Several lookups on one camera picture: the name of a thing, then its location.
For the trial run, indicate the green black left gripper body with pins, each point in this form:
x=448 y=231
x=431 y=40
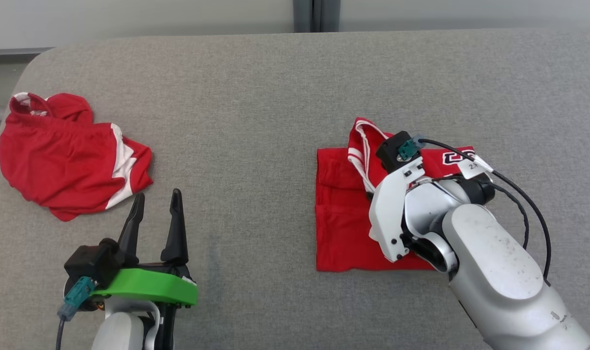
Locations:
x=154 y=287

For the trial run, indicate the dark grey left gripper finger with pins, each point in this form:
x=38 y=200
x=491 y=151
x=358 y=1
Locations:
x=176 y=233
x=131 y=231

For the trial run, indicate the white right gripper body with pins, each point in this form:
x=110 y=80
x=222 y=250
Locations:
x=387 y=209

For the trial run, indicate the red white sports jersey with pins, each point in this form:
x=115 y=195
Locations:
x=341 y=228

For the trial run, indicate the red white sports shorts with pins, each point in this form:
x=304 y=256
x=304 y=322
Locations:
x=57 y=160

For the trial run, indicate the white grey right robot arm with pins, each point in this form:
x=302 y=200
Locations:
x=494 y=262

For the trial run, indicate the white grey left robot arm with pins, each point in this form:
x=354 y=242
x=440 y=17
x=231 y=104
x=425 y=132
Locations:
x=117 y=333

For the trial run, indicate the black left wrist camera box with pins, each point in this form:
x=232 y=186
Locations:
x=93 y=262

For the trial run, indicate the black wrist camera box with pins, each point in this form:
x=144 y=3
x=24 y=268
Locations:
x=390 y=150
x=93 y=262

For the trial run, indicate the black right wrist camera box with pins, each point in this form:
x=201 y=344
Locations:
x=390 y=150

